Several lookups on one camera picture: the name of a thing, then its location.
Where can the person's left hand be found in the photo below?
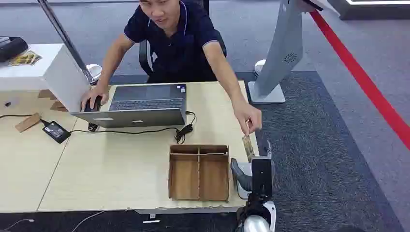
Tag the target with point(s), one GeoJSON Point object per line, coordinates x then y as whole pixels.
{"type": "Point", "coordinates": [246, 115]}

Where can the person's right hand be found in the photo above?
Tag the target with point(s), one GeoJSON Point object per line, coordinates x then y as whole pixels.
{"type": "Point", "coordinates": [91, 94]}

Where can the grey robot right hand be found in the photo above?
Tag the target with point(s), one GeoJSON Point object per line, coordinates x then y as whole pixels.
{"type": "Point", "coordinates": [261, 176]}

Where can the black computer mouse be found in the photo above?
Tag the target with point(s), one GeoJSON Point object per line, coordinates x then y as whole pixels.
{"type": "Point", "coordinates": [96, 104]}

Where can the wooden compartment box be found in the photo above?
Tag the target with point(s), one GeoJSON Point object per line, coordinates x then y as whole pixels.
{"type": "Point", "coordinates": [185, 179]}

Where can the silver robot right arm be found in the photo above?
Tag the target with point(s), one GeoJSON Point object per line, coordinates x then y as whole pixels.
{"type": "Point", "coordinates": [256, 224]}

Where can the pale grey card pack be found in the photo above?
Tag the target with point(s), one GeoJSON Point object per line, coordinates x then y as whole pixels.
{"type": "Point", "coordinates": [246, 168]}

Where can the white cabinet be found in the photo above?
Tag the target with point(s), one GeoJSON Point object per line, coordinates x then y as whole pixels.
{"type": "Point", "coordinates": [64, 76]}

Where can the small wooden piece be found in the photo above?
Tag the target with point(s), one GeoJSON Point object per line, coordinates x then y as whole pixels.
{"type": "Point", "coordinates": [46, 94]}

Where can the white round base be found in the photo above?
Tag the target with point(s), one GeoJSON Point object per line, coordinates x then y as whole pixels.
{"type": "Point", "coordinates": [259, 67]}

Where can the black power adapter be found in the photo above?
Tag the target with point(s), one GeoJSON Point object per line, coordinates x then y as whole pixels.
{"type": "Point", "coordinates": [56, 132]}

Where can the grey laptop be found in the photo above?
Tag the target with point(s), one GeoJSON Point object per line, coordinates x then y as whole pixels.
{"type": "Point", "coordinates": [137, 118]}

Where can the dark grey rug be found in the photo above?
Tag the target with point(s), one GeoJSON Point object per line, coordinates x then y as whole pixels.
{"type": "Point", "coordinates": [320, 160]}

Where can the black office chair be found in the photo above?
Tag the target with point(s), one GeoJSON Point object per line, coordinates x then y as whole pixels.
{"type": "Point", "coordinates": [144, 57]}

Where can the metal pole with round base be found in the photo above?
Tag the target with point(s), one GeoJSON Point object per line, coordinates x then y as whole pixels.
{"type": "Point", "coordinates": [64, 35]}

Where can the long wooden block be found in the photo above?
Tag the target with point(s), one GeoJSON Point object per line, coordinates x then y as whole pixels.
{"type": "Point", "coordinates": [28, 122]}

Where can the yellow printed pamphlet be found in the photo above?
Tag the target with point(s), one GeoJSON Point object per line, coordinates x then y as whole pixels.
{"type": "Point", "coordinates": [25, 58]}

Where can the grey kiosk stand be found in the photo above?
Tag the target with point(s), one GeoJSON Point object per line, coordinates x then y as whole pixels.
{"type": "Point", "coordinates": [285, 48]}

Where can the black bag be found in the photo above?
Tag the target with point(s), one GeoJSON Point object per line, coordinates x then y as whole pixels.
{"type": "Point", "coordinates": [11, 48]}

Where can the person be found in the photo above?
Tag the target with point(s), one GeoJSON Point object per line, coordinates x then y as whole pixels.
{"type": "Point", "coordinates": [179, 41]}

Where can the dark lit platform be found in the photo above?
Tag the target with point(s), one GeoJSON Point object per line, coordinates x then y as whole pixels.
{"type": "Point", "coordinates": [368, 11]}

